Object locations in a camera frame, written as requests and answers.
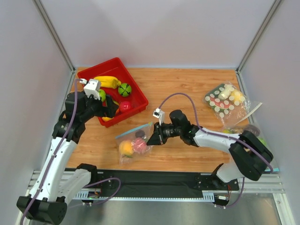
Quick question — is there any pink fake fruit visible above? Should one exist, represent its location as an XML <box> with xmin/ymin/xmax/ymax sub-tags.
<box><xmin>132</xmin><ymin>137</ymin><xmax>147</xmax><ymax>154</ymax></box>

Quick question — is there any dark purple fake fruit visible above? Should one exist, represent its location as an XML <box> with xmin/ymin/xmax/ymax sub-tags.
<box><xmin>135</xmin><ymin>130</ymin><xmax>145</xmax><ymax>138</ymax></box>

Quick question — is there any clear zip top bag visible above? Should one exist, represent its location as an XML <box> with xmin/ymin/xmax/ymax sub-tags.
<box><xmin>115</xmin><ymin>122</ymin><xmax>152</xmax><ymax>164</ymax></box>

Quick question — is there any fake peach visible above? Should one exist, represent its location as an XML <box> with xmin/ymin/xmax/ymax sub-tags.
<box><xmin>119</xmin><ymin>140</ymin><xmax>134</xmax><ymax>156</ymax></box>

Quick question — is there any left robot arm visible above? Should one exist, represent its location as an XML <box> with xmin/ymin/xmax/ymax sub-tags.
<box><xmin>16</xmin><ymin>91</ymin><xmax>118</xmax><ymax>225</ymax></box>

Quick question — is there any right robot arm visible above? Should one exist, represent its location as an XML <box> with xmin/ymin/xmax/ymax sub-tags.
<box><xmin>147</xmin><ymin>108</ymin><xmax>274</xmax><ymax>183</ymax></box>

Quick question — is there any fake mango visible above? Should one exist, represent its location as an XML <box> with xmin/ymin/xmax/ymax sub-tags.
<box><xmin>102</xmin><ymin>99</ymin><xmax>120</xmax><ymax>122</ymax></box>

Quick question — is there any red fake apple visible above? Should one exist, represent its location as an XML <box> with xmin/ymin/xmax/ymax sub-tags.
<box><xmin>119</xmin><ymin>101</ymin><xmax>132</xmax><ymax>113</ymax></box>

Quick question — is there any green fake apple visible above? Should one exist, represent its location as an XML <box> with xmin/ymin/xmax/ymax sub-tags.
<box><xmin>98</xmin><ymin>89</ymin><xmax>106</xmax><ymax>102</ymax></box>

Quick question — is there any small green fake watermelon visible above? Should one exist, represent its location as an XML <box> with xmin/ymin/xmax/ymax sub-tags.
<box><xmin>118</xmin><ymin>83</ymin><xmax>132</xmax><ymax>97</ymax></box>

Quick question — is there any yellow fake banana bunch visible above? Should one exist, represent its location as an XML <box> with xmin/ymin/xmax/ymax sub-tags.
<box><xmin>93</xmin><ymin>76</ymin><xmax>121</xmax><ymax>89</ymax></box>

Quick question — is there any fake watermelon slice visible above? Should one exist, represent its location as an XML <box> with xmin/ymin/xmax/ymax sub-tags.
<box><xmin>208</xmin><ymin>96</ymin><xmax>232</xmax><ymax>112</ymax></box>

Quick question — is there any polka dot plastic bag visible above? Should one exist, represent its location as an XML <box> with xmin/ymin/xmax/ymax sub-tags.
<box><xmin>203</xmin><ymin>81</ymin><xmax>262</xmax><ymax>127</ymax></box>

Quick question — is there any white fake food piece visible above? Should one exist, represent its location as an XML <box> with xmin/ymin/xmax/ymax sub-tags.
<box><xmin>218</xmin><ymin>85</ymin><xmax>232</xmax><ymax>100</ymax></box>

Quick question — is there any yellow fake lemon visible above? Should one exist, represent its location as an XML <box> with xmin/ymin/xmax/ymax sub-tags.
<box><xmin>229</xmin><ymin>90</ymin><xmax>246</xmax><ymax>103</ymax></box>

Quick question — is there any red plastic bin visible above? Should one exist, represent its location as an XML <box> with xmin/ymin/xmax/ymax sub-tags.
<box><xmin>77</xmin><ymin>57</ymin><xmax>149</xmax><ymax>128</ymax></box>

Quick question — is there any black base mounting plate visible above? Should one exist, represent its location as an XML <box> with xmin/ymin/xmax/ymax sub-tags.
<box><xmin>89</xmin><ymin>169</ymin><xmax>239</xmax><ymax>197</ymax></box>

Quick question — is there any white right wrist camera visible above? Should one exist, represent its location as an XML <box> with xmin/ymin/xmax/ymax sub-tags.
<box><xmin>152</xmin><ymin>108</ymin><xmax>165</xmax><ymax>125</ymax></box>

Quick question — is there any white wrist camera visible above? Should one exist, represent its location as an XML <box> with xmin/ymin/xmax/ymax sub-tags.
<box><xmin>83</xmin><ymin>79</ymin><xmax>101</xmax><ymax>100</ymax></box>
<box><xmin>152</xmin><ymin>108</ymin><xmax>165</xmax><ymax>125</ymax></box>

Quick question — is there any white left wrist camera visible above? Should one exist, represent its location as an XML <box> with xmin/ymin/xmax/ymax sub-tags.
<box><xmin>83</xmin><ymin>79</ymin><xmax>101</xmax><ymax>100</ymax></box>

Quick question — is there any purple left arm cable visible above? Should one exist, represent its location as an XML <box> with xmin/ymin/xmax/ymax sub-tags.
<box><xmin>20</xmin><ymin>78</ymin><xmax>87</xmax><ymax>223</ymax></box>

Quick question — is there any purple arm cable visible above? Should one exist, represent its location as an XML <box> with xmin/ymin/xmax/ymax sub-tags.
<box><xmin>20</xmin><ymin>78</ymin><xmax>87</xmax><ymax>223</ymax></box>
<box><xmin>158</xmin><ymin>92</ymin><xmax>275</xmax><ymax>174</ymax></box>

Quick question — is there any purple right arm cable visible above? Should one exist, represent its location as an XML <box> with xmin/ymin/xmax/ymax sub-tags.
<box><xmin>158</xmin><ymin>92</ymin><xmax>275</xmax><ymax>174</ymax></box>

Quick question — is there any white cable duct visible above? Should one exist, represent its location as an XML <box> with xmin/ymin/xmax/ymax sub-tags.
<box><xmin>73</xmin><ymin>190</ymin><xmax>229</xmax><ymax>203</ymax></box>

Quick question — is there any aluminium frame post left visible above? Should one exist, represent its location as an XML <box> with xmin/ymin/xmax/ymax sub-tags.
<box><xmin>32</xmin><ymin>0</ymin><xmax>75</xmax><ymax>72</ymax></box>

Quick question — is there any aluminium frame post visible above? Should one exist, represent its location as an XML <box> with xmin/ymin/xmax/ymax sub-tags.
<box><xmin>32</xmin><ymin>0</ymin><xmax>75</xmax><ymax>72</ymax></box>
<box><xmin>236</xmin><ymin>0</ymin><xmax>284</xmax><ymax>72</ymax></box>

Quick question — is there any aluminium frame post right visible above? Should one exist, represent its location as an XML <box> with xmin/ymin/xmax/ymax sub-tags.
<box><xmin>236</xmin><ymin>0</ymin><xmax>284</xmax><ymax>72</ymax></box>

